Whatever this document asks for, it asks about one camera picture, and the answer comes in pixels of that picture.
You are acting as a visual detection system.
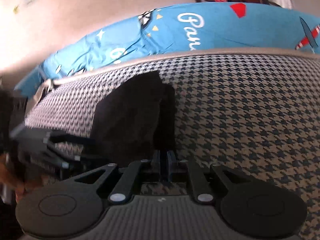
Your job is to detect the person's left hand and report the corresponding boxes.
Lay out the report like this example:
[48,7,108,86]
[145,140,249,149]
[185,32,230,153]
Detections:
[1,153,48,202]

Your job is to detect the houndstooth mattress cover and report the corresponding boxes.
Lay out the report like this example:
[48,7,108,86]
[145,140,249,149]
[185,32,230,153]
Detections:
[25,52,319,239]

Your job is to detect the black garment red print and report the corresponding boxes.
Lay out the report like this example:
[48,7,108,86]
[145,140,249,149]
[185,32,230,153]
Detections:
[83,71,176,167]

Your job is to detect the blue cartoon print bedsheet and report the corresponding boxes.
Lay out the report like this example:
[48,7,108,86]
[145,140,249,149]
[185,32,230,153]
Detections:
[15,2,319,98]

